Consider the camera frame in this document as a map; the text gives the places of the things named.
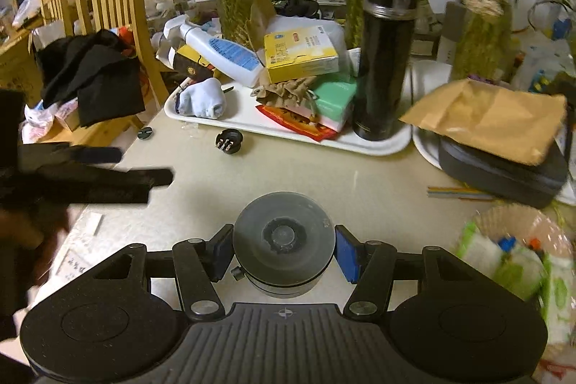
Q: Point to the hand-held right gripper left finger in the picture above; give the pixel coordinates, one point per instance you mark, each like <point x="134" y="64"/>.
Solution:
<point x="221" y="253"/>

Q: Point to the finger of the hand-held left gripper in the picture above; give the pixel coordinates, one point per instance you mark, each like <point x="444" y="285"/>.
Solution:
<point x="72" y="154"/>
<point x="117" y="186"/>

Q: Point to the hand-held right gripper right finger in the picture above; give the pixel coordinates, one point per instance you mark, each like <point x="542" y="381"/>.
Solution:
<point x="347" y="253"/>

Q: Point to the grey cylinder device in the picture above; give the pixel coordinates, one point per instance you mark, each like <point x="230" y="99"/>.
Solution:
<point x="283" y="222"/>

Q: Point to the person's left hand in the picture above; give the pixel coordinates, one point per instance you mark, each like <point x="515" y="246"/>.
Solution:
<point x="22" y="231"/>

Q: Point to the pink box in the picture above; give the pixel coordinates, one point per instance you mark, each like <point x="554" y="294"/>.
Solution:
<point x="67" y="117"/>

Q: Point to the white plastic wrapper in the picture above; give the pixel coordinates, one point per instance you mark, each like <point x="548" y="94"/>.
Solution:
<point x="38" y="125"/>

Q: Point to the white card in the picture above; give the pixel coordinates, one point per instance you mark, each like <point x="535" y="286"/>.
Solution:
<point x="87" y="225"/>

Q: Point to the black round cap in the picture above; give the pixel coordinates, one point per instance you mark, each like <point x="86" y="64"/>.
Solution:
<point x="145" y="133"/>

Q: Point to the black cloth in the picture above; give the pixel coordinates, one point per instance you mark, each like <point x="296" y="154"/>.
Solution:
<point x="90" y="82"/>

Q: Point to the calligraphy card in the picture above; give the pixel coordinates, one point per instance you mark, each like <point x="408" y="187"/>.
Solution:
<point x="74" y="269"/>

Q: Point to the black plug adapter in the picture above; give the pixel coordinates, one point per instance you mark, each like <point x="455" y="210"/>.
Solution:
<point x="229" y="142"/>

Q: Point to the white sock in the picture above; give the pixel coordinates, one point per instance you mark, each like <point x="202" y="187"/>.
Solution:
<point x="202" y="98"/>

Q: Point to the white tray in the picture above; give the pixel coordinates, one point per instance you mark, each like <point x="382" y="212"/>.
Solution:
<point x="252" y="127"/>

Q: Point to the red toy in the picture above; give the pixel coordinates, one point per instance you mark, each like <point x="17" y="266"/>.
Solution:
<point x="127" y="36"/>

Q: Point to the green wet wipes packet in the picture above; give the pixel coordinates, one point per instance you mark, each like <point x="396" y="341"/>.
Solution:
<point x="560" y="298"/>
<point x="479" y="249"/>
<point x="519" y="271"/>

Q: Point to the red packet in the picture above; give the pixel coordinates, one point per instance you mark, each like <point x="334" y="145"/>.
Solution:
<point x="297" y="125"/>

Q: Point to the brown wallet gold button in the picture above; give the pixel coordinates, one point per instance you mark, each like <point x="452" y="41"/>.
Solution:
<point x="191" y="64"/>

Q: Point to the wooden chair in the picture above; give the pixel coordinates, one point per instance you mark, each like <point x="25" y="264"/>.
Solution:
<point x="112" y="6"/>
<point x="56" y="1"/>

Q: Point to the green box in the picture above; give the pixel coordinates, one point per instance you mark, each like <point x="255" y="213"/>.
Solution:
<point x="335" y="98"/>

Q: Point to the clear plastic basket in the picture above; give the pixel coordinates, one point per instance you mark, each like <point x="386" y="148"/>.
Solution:
<point x="513" y="222"/>

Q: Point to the black zip case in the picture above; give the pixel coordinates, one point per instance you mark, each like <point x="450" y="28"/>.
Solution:
<point x="504" y="181"/>

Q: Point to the white lotion bottle blue label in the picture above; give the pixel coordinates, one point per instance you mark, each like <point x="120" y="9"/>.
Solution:
<point x="225" y="51"/>

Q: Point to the white plate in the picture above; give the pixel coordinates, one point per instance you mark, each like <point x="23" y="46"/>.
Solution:
<point x="427" y="87"/>

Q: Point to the black thermos bottle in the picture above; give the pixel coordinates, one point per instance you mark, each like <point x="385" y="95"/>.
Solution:
<point x="384" y="64"/>

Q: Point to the brown paper envelope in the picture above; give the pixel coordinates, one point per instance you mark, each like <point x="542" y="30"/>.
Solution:
<point x="490" y="118"/>

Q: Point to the yellow box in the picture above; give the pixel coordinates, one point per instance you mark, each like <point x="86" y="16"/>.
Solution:
<point x="299" y="55"/>

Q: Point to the brown paper bag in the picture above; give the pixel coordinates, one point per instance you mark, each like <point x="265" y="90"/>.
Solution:
<point x="261" y="22"/>

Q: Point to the white plastic container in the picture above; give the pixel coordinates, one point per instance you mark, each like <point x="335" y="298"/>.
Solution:
<point x="333" y="28"/>

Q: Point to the small glass vase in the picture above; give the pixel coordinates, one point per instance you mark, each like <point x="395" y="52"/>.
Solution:
<point x="483" y="37"/>

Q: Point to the white plastic bag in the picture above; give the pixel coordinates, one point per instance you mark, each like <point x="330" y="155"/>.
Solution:
<point x="544" y="64"/>

